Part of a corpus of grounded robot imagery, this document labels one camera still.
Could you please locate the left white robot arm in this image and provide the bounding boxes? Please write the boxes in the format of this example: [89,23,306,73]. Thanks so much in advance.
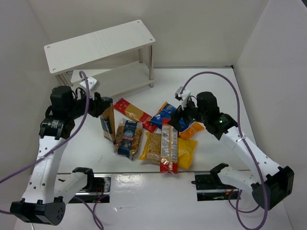
[10,86,110,226]

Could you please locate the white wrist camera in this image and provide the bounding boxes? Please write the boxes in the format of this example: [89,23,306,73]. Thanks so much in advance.
[175,86,191,109]
[79,77,98,94]

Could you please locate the blue fusilli pasta bag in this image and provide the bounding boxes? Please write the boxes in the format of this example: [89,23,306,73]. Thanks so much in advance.
[114,119,143,161]

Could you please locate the yellow macaroni bag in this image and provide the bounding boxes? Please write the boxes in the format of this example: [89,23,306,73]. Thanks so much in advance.
[139,132,198,169]

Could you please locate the red spaghetti bag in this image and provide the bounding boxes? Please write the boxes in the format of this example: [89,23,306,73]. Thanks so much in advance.
[114,98,157,133]

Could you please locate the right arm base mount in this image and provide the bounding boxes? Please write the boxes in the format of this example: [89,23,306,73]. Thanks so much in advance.
[191,172,238,201]

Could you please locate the white two-tier shelf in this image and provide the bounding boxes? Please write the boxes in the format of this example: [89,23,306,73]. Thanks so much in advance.
[44,20,155,97]

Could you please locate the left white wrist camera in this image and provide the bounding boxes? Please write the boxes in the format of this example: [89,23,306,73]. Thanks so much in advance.
[79,77,98,94]

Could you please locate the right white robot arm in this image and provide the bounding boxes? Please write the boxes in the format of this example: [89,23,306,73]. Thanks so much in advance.
[169,89,295,210]

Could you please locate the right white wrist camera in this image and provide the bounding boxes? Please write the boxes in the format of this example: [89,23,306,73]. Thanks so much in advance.
[175,86,191,109]

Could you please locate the dark blue spaghetti box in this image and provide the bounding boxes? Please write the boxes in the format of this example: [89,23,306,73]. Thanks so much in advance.
[100,97,116,144]

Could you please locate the blue orange pasta bag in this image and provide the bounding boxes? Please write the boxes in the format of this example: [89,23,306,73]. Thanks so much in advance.
[150,102,205,139]

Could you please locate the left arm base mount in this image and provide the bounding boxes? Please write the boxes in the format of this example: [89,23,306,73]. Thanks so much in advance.
[75,173,111,204]

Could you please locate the red long pasta bag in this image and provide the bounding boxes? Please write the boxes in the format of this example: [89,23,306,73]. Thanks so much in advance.
[160,118,178,174]

